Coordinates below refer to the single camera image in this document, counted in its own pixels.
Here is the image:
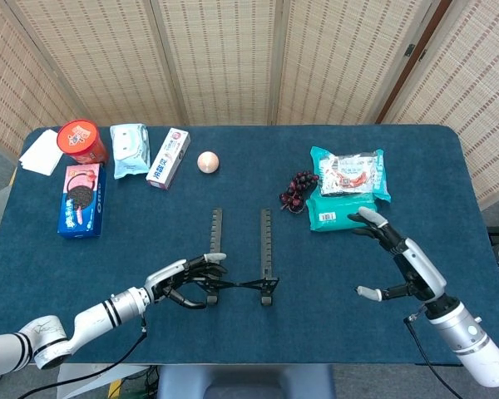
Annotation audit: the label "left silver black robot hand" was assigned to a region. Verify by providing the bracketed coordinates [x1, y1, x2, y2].
[143, 252, 230, 309]

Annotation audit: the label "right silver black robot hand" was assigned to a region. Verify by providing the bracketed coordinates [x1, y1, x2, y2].
[347, 206, 448, 303]

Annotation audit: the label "black folding laptop stand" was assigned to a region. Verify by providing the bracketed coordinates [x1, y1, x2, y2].
[195, 207, 280, 308]

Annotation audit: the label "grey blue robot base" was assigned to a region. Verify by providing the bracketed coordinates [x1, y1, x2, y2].
[156, 364, 336, 399]

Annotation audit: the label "teal snack bag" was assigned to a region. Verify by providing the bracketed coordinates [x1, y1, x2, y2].
[305, 189, 384, 233]

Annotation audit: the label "blue Oreo cookie box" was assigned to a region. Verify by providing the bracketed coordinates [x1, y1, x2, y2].
[57, 162, 107, 239]

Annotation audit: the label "white pink toothpaste box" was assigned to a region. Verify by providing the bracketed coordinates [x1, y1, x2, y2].
[146, 127, 191, 191]

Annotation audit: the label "teal clear snack packet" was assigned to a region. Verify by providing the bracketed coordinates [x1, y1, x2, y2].
[309, 145, 392, 204]

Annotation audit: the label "pale pink ball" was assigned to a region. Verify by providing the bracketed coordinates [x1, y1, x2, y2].
[197, 151, 220, 174]

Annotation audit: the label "blue table mat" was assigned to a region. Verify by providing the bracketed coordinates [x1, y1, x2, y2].
[0, 124, 498, 367]

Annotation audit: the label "light blue wipes pack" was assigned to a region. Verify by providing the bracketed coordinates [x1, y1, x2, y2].
[109, 122, 151, 180]

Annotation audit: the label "dark red grape bunch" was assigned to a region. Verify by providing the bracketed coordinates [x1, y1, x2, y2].
[279, 170, 320, 215]

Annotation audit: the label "red round snack tub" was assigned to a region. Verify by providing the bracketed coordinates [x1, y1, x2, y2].
[57, 119, 110, 165]

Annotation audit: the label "white paper napkins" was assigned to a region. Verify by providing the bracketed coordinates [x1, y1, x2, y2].
[18, 128, 64, 177]

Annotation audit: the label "bamboo folding screen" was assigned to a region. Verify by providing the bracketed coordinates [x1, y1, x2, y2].
[0, 0, 499, 209]

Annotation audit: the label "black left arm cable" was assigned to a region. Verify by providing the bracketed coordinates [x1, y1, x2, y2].
[0, 315, 150, 399]

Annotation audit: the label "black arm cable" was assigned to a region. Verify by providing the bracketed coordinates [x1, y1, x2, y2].
[403, 315, 467, 399]
[0, 315, 150, 399]

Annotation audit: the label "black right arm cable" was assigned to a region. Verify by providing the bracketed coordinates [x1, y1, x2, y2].
[403, 315, 467, 399]

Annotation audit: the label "black floor cables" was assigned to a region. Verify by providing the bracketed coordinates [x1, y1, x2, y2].
[126, 365, 160, 399]

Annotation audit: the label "brown wooden post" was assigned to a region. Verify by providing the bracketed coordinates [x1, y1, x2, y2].
[376, 0, 454, 125]

